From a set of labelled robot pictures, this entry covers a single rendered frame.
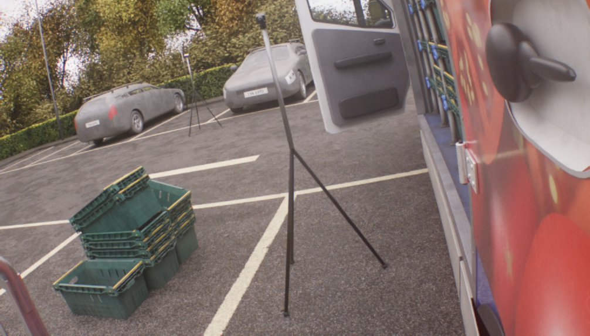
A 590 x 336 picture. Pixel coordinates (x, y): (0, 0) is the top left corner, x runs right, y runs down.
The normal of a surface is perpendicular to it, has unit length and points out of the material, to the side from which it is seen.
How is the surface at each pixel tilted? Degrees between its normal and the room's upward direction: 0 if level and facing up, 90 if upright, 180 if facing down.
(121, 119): 89
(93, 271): 87
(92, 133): 90
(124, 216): 91
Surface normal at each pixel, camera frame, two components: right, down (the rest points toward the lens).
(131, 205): 0.84, -0.42
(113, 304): -0.22, 0.33
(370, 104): 0.29, 0.15
